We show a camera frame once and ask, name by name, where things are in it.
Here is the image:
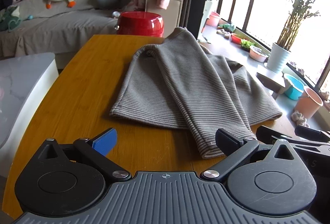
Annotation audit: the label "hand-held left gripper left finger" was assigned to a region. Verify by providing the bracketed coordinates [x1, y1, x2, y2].
[39, 128, 132, 183]

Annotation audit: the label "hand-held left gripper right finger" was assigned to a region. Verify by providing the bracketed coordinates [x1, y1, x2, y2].
[200, 128, 298, 184]

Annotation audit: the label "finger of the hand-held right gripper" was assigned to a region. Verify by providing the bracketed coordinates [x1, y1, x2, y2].
[256, 125, 330, 157]
[295, 125, 330, 142]

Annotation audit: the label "grey striped pants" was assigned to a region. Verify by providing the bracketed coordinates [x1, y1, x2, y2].
[110, 27, 283, 160]

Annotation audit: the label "pink fluffy slippers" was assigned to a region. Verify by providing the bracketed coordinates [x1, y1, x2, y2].
[291, 110, 310, 128]

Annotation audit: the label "pink bucket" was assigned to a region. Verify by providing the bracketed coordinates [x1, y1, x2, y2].
[294, 85, 324, 119]

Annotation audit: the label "blue basin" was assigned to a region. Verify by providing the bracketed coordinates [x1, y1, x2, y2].
[283, 73, 309, 100]

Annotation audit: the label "potted bamboo plant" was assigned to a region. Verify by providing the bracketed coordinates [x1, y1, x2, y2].
[266, 0, 330, 74]

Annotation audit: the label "green plant tray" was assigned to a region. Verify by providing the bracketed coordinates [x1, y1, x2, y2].
[240, 39, 255, 52]

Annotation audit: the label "white side table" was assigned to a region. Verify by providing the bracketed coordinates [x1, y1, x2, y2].
[0, 52, 59, 178]

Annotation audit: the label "red basin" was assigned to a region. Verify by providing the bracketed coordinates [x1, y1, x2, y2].
[230, 33, 245, 44]

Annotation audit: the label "red round stool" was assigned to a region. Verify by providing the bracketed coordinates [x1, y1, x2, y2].
[115, 11, 165, 38]

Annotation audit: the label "pink basin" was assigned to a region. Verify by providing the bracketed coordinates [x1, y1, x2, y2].
[206, 11, 222, 27]

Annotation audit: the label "grey sofa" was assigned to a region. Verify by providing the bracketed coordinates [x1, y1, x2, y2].
[0, 0, 183, 59]

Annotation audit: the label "white standing appliance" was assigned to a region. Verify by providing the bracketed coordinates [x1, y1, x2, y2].
[197, 0, 223, 43]

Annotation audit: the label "green plush toy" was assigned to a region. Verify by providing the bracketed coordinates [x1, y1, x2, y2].
[0, 5, 21, 32]

